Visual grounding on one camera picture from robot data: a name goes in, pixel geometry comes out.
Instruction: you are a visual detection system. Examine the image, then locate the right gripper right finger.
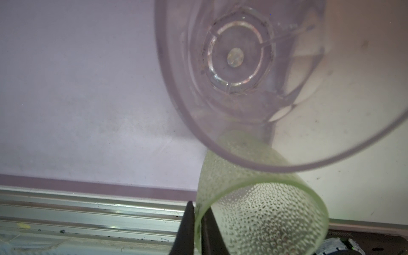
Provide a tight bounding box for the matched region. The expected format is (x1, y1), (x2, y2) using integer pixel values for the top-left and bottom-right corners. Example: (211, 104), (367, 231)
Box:
(201, 208), (230, 255)

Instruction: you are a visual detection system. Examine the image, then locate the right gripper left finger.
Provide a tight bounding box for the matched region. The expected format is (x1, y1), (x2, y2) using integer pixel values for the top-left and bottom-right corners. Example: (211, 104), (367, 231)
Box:
(169, 201), (195, 255)

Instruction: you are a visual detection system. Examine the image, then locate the pale green textured cup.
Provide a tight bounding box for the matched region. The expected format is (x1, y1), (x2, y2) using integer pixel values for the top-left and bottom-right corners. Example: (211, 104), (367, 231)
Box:
(194, 130), (329, 255)

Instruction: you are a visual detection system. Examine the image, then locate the clear faceted glass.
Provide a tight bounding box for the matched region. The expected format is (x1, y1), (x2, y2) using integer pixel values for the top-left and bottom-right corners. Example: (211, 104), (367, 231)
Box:
(154, 1), (408, 173)

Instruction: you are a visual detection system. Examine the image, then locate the lavender plastic tray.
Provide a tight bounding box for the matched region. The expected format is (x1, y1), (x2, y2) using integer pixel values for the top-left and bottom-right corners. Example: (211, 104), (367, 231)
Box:
(1, 1), (206, 201)

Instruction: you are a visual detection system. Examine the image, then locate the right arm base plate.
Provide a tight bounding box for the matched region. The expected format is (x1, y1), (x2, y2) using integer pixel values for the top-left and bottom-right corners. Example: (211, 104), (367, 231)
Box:
(315, 230), (408, 255)

